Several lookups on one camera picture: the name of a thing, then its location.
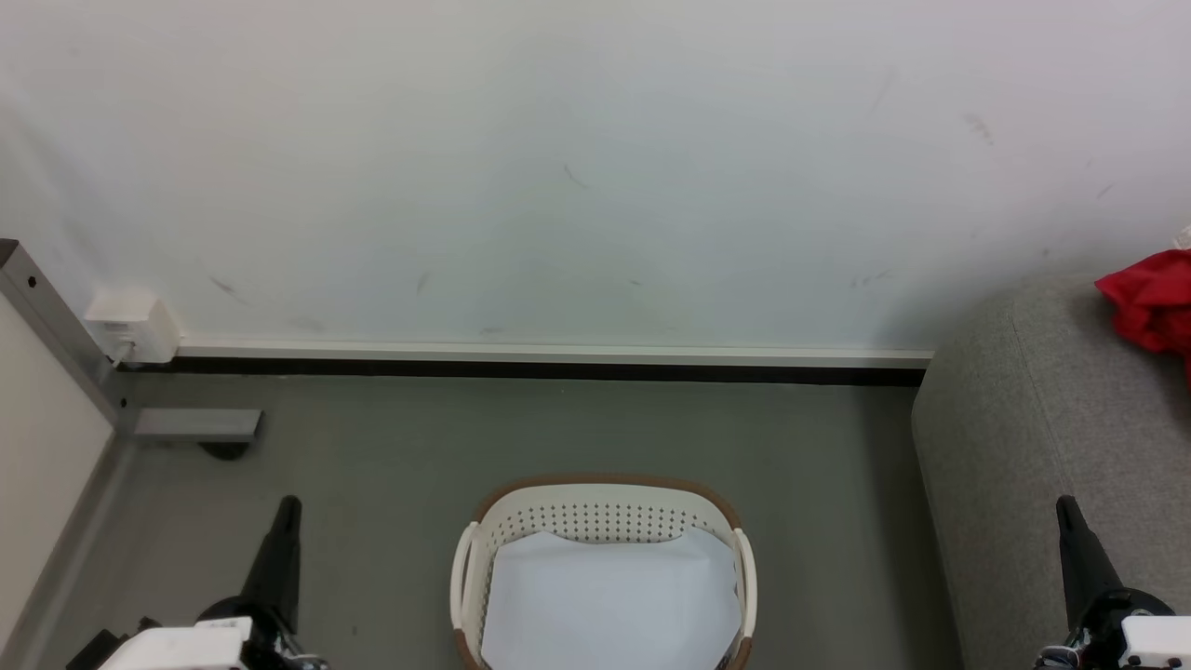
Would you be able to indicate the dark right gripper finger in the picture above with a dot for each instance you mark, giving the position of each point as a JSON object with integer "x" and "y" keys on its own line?
{"x": 1081, "y": 568}

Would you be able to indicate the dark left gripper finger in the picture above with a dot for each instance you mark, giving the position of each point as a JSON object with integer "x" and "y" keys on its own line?
{"x": 279, "y": 568}

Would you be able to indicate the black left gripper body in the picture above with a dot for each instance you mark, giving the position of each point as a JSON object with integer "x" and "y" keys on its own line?
{"x": 272, "y": 651}

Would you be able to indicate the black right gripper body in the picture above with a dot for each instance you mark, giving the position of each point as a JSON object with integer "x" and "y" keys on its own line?
{"x": 1098, "y": 637}

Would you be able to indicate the red garment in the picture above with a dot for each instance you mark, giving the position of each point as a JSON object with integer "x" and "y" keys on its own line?
{"x": 1158, "y": 302}

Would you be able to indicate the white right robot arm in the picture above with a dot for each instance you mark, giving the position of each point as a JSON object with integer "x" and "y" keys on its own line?
{"x": 1158, "y": 644}

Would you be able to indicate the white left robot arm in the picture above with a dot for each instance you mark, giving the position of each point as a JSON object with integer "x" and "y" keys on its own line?
{"x": 177, "y": 645}

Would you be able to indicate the white perforated laundry basket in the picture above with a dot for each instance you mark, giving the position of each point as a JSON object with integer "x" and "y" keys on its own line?
{"x": 605, "y": 507}

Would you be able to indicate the grey fabric sofa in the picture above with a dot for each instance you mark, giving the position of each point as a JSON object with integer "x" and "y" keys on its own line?
{"x": 1051, "y": 447}

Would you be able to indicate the black caster wheel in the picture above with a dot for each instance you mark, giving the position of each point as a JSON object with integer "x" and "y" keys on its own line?
{"x": 224, "y": 451}

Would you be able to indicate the beige partition panel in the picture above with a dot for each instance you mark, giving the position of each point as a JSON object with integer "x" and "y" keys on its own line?
{"x": 42, "y": 447}

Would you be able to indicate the white cloth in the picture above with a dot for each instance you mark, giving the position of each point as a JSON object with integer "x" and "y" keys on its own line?
{"x": 605, "y": 605}

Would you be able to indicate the white and black baseboard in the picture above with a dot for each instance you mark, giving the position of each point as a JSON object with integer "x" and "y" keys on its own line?
{"x": 558, "y": 361}

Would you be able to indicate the white wall outlet box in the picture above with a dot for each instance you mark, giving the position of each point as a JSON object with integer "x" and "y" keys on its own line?
{"x": 135, "y": 326}

